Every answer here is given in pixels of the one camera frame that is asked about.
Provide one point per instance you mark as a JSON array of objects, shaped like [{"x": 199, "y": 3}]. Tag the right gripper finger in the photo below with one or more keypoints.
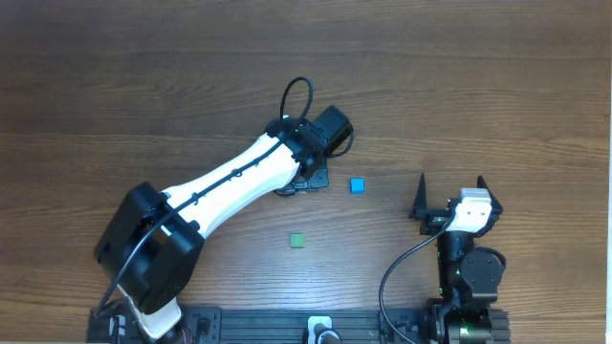
[
  {"x": 421, "y": 196},
  {"x": 496, "y": 204}
]

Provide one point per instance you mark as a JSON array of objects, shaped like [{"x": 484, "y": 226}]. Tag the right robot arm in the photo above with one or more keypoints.
[{"x": 471, "y": 274}]

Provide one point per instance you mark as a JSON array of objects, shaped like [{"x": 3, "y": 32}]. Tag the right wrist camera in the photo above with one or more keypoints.
[{"x": 472, "y": 210}]

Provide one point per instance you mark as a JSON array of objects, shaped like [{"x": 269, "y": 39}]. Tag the mounting rail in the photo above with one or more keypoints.
[{"x": 268, "y": 327}]

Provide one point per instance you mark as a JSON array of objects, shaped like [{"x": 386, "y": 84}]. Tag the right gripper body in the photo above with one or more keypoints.
[{"x": 435, "y": 222}]

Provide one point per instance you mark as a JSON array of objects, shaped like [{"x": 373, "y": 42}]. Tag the blue cube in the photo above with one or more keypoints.
[{"x": 357, "y": 186}]

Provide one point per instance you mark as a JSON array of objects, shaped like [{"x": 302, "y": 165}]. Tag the green cube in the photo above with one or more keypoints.
[{"x": 297, "y": 241}]

